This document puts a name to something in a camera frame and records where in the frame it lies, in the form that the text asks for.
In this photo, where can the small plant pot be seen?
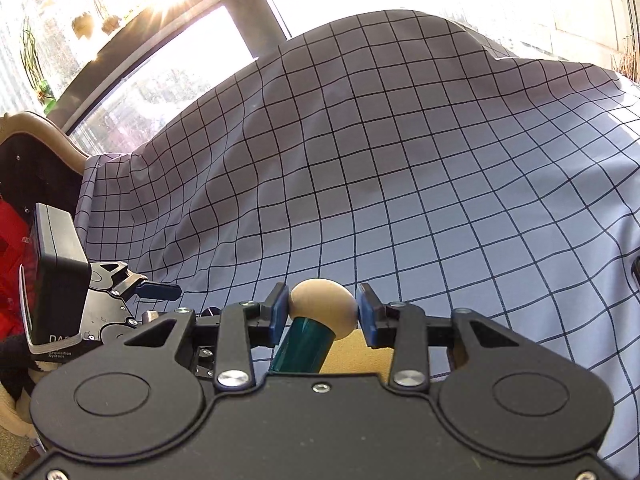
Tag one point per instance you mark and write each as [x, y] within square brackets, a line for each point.
[111, 23]
[83, 25]

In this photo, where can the window frame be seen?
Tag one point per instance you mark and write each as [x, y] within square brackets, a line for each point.
[255, 5]

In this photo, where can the chair with beige edge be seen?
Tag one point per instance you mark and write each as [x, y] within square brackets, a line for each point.
[45, 135]

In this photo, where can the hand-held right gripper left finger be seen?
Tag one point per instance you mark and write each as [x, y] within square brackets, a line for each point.
[280, 315]

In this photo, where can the checked white bedsheet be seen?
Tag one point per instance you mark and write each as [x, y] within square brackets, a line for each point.
[400, 185]

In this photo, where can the green plant holder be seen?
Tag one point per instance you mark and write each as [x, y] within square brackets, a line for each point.
[46, 97]

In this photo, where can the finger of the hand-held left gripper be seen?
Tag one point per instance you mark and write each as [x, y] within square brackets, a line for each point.
[160, 290]

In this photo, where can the person's left forearm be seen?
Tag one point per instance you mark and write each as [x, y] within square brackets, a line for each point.
[15, 365]

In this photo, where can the red bag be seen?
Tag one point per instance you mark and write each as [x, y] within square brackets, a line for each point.
[12, 260]

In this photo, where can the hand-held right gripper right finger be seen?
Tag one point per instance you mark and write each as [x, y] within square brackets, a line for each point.
[369, 317]

